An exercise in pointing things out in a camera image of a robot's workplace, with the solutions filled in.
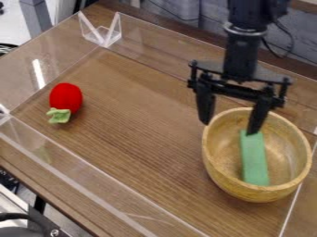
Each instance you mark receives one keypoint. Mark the light wooden bowl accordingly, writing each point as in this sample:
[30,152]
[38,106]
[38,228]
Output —
[288,155]

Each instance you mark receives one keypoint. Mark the red plush strawberry toy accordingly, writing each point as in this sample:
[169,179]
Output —
[66,100]

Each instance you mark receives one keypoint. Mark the green stick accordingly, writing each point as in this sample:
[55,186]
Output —
[254,163]

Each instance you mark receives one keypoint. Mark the clear acrylic tray enclosure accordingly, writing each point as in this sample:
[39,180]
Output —
[120,168]

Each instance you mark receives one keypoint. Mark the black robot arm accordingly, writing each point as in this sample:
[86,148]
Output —
[249,18]

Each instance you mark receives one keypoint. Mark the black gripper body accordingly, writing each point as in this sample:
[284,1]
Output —
[238,77]

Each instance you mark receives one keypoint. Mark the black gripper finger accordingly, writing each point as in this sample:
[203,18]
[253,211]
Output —
[258,114]
[205,99]

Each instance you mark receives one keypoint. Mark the black clamp with cable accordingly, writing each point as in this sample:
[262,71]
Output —
[28,223]

